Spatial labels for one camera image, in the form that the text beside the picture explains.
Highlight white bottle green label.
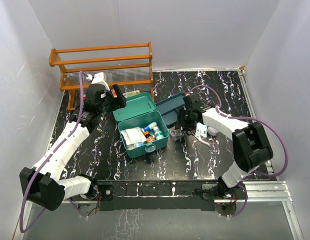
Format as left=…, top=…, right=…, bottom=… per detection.
left=153, top=126, right=164, bottom=141

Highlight white-blue ointment tube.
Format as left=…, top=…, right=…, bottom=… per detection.
left=141, top=121, right=157, bottom=133

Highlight white gauze pad packet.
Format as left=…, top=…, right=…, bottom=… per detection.
left=120, top=127, right=147, bottom=145

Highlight brown bottle orange cap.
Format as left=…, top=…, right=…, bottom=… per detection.
left=144, top=131, right=155, bottom=143

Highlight bag of blue-white packets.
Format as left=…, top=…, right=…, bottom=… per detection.
left=127, top=142, right=147, bottom=151

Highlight orange medicine box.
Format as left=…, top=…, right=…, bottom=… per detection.
left=111, top=89, right=118, bottom=98

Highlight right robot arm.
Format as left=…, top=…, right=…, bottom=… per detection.
left=176, top=93, right=274, bottom=199

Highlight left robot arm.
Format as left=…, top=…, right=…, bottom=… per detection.
left=19, top=83, right=126, bottom=211

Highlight white-green medicine box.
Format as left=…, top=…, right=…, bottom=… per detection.
left=123, top=90, right=141, bottom=98

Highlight teal medicine kit box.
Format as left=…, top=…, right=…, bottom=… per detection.
left=113, top=92, right=169, bottom=159

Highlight black scissors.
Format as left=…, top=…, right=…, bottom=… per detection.
left=186, top=130, right=196, bottom=136

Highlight blue-grey divided tray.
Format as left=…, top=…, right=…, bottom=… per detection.
left=155, top=92, right=185, bottom=128

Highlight clear round container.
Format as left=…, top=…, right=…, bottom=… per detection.
left=207, top=126, right=219, bottom=137

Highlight wooden orange shelf rack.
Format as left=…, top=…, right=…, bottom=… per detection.
left=48, top=41, right=154, bottom=111

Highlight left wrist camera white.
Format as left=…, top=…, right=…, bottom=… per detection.
left=86, top=72, right=110, bottom=91

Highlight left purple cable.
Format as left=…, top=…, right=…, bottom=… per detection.
left=19, top=71, right=92, bottom=234

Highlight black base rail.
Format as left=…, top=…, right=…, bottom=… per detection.
left=97, top=180, right=246, bottom=211

